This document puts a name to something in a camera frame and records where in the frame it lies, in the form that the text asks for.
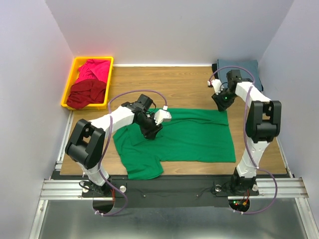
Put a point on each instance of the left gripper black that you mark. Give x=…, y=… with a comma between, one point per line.
x=149, y=130

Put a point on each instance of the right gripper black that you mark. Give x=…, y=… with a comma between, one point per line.
x=222, y=102

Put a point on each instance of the green t shirt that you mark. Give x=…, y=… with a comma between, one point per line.
x=191, y=135

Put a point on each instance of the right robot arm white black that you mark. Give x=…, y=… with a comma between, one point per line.
x=262, y=123

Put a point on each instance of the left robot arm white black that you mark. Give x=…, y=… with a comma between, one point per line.
x=86, y=143

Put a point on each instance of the folded blue grey t shirt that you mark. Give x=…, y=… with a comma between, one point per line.
x=250, y=65

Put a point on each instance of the dark red t shirt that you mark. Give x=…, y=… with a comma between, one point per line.
x=89, y=91

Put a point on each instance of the yellow plastic bin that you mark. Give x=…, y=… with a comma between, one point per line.
x=73, y=75

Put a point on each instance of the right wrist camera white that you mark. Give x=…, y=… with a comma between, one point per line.
x=216, y=84

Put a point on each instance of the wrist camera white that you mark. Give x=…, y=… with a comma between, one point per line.
x=162, y=116
x=216, y=84

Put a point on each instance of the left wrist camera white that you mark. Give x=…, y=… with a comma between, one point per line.
x=162, y=116

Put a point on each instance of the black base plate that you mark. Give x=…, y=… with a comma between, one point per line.
x=170, y=192

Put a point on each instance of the aluminium rail frame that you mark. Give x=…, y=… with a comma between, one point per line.
x=281, y=210

